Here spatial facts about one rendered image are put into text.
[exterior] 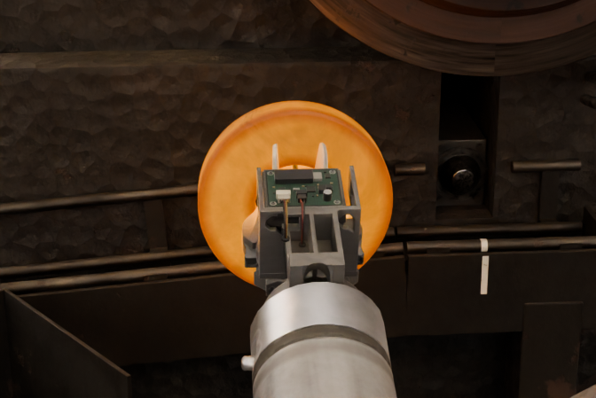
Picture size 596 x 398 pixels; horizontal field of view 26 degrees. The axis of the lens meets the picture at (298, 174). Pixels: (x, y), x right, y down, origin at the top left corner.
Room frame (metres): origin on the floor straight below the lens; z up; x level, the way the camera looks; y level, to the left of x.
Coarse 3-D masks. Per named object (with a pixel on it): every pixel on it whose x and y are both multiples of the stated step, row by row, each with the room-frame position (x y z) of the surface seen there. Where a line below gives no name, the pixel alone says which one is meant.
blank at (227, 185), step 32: (256, 128) 0.96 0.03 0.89; (288, 128) 0.96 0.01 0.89; (320, 128) 0.97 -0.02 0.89; (352, 128) 0.97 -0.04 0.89; (224, 160) 0.96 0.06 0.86; (256, 160) 0.96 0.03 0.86; (288, 160) 0.96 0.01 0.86; (352, 160) 0.97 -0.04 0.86; (224, 192) 0.96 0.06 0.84; (384, 192) 0.97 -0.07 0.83; (224, 224) 0.96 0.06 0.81; (384, 224) 0.97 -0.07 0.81; (224, 256) 0.96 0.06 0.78
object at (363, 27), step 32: (320, 0) 1.13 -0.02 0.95; (352, 0) 1.13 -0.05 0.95; (352, 32) 1.13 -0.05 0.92; (384, 32) 1.14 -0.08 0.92; (416, 32) 1.14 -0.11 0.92; (576, 32) 1.15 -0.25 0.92; (416, 64) 1.14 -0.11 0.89; (448, 64) 1.14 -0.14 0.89; (480, 64) 1.14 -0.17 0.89; (512, 64) 1.14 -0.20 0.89; (544, 64) 1.15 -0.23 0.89
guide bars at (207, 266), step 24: (456, 240) 1.15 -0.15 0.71; (480, 240) 1.15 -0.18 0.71; (504, 240) 1.15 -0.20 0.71; (528, 240) 1.15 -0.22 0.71; (552, 240) 1.15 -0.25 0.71; (576, 240) 1.15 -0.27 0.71; (192, 264) 1.13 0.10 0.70; (216, 264) 1.13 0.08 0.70; (0, 288) 1.11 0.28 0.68; (24, 288) 1.11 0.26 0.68; (48, 288) 1.11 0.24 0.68; (72, 288) 1.12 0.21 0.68
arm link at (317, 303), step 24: (288, 288) 0.76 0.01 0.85; (312, 288) 0.76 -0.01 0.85; (336, 288) 0.76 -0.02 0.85; (264, 312) 0.76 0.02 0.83; (288, 312) 0.74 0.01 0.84; (312, 312) 0.73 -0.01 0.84; (336, 312) 0.74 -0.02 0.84; (360, 312) 0.74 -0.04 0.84; (264, 336) 0.74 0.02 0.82; (384, 336) 0.75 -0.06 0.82
